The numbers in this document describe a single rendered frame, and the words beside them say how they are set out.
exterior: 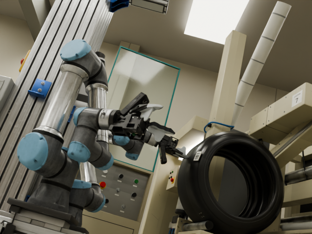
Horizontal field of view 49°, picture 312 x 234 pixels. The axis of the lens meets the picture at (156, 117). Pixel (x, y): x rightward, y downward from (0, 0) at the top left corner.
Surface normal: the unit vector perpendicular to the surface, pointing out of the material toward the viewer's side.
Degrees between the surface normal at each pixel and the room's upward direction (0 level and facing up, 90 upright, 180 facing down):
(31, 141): 98
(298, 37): 180
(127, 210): 90
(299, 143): 162
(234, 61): 90
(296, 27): 180
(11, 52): 90
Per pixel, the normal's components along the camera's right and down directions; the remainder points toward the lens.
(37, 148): -0.36, -0.35
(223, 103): 0.27, -0.34
